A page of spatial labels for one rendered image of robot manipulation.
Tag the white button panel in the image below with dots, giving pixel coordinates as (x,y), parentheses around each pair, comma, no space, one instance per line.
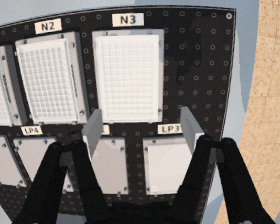
(70,219)

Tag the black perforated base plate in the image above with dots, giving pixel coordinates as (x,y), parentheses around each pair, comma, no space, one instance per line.
(198,59)

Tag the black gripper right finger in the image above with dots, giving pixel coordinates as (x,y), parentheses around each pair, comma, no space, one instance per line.
(242,202)

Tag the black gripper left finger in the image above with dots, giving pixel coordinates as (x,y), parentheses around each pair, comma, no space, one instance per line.
(43,199)

